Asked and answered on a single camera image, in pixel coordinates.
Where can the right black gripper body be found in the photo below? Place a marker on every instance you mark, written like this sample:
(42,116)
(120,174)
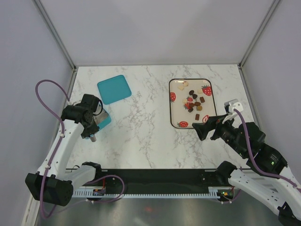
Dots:
(226,132)

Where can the tan shell chocolate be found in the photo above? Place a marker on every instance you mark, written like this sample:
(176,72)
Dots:
(199,108)

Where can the teal chocolate box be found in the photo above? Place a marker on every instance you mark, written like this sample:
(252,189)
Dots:
(92,136)

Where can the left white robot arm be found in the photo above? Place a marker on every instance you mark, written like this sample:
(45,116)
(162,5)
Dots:
(51,184)

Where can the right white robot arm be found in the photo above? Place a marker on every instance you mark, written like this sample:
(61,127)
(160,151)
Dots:
(248,141)

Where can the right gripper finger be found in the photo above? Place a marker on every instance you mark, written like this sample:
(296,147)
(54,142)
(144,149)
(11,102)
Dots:
(202,129)
(215,119)

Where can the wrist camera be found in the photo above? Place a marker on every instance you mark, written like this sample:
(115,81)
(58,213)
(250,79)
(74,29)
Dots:
(231,107)
(98,110)

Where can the metal serving tongs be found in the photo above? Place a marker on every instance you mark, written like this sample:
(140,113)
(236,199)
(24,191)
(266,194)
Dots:
(102,120)

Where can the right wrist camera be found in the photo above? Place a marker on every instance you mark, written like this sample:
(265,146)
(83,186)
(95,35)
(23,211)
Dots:
(231,107)

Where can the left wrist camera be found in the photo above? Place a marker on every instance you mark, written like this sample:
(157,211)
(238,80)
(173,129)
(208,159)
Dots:
(98,110)

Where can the brown bar chocolate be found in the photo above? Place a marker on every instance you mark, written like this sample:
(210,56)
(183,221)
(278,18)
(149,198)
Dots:
(197,116)

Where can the strawberry pattern tray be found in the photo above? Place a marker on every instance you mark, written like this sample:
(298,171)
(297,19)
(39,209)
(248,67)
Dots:
(179,116)

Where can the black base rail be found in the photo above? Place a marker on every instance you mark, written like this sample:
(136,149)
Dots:
(159,181)

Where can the teal box lid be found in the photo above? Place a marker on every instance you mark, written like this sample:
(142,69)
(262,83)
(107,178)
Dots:
(114,89)

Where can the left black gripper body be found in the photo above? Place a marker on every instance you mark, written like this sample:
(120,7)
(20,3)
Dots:
(90,129)

